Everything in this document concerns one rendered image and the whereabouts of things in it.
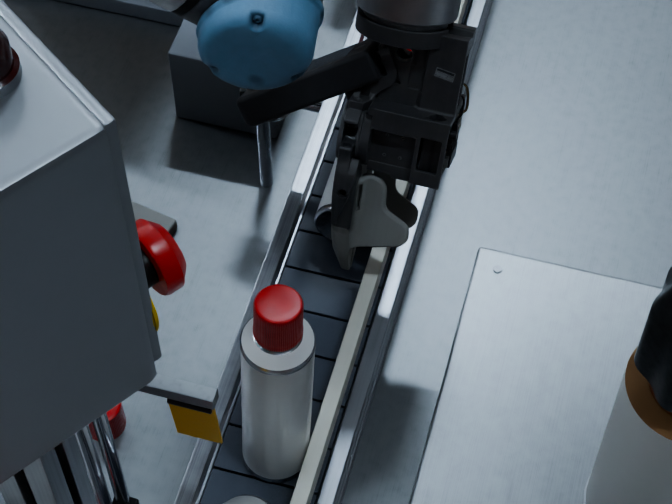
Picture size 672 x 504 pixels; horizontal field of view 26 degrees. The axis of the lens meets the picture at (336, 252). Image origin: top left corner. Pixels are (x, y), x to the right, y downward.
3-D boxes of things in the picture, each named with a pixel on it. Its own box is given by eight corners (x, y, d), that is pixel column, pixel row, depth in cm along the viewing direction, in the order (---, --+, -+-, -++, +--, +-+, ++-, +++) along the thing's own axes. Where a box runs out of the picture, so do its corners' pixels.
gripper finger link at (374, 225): (395, 298, 112) (414, 190, 108) (321, 280, 113) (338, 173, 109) (403, 280, 115) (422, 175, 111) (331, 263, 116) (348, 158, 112)
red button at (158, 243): (139, 283, 65) (193, 248, 66) (91, 229, 67) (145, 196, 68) (148, 327, 68) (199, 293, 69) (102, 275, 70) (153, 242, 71)
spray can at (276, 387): (232, 472, 111) (227, 324, 94) (254, 415, 114) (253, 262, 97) (298, 491, 110) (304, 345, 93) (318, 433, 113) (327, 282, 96)
